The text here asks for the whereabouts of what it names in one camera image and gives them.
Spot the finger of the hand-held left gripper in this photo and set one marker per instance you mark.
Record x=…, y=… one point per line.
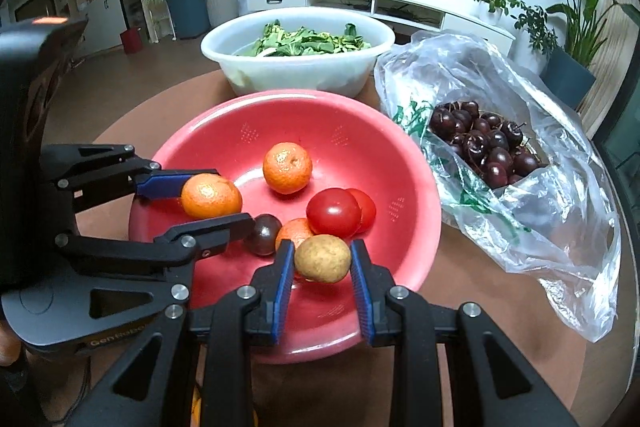
x=165, y=184
x=210, y=232

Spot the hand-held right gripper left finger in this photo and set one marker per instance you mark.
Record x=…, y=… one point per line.
x=281, y=292

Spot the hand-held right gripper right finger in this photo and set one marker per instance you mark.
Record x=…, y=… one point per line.
x=362, y=297

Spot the dark purple plum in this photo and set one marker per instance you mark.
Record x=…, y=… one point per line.
x=263, y=234

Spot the red tomato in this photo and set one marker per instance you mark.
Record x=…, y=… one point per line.
x=369, y=209
x=333, y=213

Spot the red plastic colander bowl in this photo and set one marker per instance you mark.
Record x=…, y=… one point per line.
x=350, y=147

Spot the person's left hand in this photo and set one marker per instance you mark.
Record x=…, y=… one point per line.
x=7, y=349

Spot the red waste bin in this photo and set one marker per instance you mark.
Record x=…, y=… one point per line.
x=132, y=41

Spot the white plastic basin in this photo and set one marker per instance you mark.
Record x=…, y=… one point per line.
x=300, y=74

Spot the pile of dark cherries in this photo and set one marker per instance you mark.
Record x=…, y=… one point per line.
x=480, y=142

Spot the green leafy vegetables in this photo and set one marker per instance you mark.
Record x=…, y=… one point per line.
x=300, y=42

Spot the clear plastic bag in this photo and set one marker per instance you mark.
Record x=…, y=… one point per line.
x=550, y=227

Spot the large-leaf plant blue pot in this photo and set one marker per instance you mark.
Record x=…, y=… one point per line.
x=570, y=79

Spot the sliding glass door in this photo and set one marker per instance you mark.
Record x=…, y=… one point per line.
x=625, y=142

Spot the small potted plant white pot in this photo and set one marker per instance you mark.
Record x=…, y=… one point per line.
x=492, y=12

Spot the bushy plant tall white pot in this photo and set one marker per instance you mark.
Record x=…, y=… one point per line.
x=535, y=27

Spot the beige curtain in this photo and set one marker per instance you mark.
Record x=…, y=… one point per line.
x=615, y=57

